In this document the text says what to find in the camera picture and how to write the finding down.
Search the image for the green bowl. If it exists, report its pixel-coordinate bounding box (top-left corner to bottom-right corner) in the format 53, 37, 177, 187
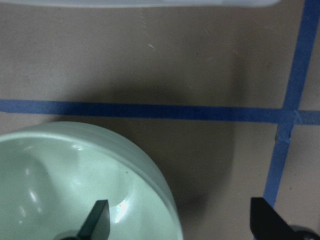
0, 121, 183, 240

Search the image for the clear plastic food container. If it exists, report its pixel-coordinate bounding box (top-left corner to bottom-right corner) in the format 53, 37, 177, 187
31, 0, 279, 8

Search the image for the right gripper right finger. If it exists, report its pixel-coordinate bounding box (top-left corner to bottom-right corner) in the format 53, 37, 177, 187
249, 197, 320, 240

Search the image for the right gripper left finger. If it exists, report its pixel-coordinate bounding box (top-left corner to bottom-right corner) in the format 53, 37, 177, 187
60, 199, 111, 240

